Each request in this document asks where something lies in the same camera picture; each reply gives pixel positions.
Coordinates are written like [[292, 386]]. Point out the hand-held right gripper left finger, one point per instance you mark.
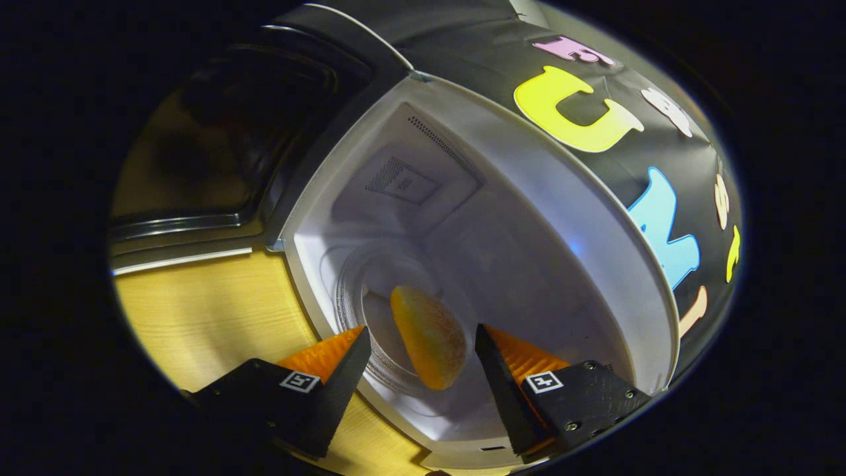
[[340, 390]]

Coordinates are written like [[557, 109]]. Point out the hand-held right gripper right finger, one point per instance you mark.
[[505, 396]]

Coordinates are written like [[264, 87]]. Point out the oval bread roll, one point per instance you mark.
[[429, 337]]

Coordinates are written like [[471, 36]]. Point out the white microwave oven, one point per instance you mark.
[[529, 264]]

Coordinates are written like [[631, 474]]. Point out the glass turntable plate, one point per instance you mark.
[[350, 311]]

